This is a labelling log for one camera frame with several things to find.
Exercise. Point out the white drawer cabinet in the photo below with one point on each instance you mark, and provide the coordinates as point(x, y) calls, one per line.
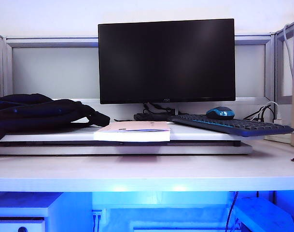
point(21, 217)

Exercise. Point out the wide grey desk partition panel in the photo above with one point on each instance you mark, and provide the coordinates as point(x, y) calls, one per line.
point(55, 70)

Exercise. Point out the silver monitor stand leg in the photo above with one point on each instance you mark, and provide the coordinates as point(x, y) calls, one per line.
point(176, 110)

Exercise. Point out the white wall socket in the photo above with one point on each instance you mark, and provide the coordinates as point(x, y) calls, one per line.
point(98, 217)

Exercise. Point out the black and blue keyboard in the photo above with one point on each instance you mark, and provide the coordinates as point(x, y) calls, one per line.
point(233, 125)

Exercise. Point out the white riser base board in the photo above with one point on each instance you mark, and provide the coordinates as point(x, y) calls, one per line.
point(137, 150)

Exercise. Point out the white box under desk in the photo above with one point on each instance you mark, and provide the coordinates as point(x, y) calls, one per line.
point(262, 215)

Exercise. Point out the black computer monitor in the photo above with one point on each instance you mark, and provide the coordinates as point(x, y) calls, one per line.
point(166, 60)

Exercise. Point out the black and blue backpack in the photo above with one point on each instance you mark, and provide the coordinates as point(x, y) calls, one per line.
point(40, 113)

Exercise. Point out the blue and black mouse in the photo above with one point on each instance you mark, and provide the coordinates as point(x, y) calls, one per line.
point(220, 112)

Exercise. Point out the pink cover book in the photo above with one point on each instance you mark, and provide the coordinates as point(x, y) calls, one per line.
point(132, 135)

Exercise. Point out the white desk riser board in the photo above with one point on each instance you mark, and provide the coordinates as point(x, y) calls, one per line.
point(197, 134)

